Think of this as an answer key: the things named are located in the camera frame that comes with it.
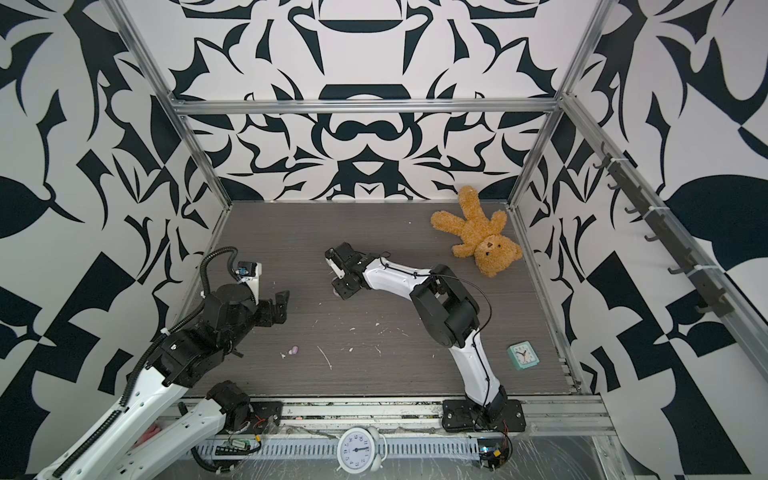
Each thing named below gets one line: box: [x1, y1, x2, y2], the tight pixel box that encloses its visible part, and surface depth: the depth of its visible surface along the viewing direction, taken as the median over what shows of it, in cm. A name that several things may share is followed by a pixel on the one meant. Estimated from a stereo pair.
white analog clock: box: [336, 426, 388, 475], surface depth 70 cm
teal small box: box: [506, 340, 540, 371], surface depth 84 cm
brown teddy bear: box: [431, 186, 523, 278], surface depth 104 cm
